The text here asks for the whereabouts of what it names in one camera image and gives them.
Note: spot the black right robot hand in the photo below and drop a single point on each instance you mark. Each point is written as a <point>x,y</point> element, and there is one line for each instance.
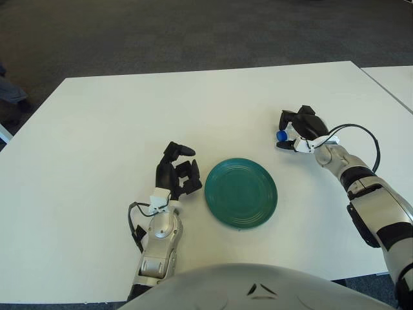
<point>309,126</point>

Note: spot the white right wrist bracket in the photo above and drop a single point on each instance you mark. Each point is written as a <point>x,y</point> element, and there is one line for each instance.
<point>301,146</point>

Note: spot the grey robot torso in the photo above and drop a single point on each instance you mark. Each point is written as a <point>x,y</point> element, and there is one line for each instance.
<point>242,290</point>

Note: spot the person in blue jeans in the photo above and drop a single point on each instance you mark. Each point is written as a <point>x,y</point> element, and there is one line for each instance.
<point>9,90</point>

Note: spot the white furniture corner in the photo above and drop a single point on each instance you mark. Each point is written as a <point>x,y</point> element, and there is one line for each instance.
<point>4,132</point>

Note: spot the green round plate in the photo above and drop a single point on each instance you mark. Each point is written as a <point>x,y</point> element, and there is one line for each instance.
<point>240,193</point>

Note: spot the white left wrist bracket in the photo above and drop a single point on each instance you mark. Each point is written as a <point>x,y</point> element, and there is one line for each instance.
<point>158,197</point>

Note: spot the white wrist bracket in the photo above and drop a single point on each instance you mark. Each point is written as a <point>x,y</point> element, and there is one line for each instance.
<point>301,146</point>
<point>158,197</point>

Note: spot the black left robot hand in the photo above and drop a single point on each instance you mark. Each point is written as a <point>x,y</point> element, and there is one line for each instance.
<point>164,176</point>

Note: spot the clear bottle with blue cap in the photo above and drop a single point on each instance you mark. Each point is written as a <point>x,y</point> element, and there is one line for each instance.
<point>281,135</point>

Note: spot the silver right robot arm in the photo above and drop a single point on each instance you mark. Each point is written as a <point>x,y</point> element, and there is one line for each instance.
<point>364,193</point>

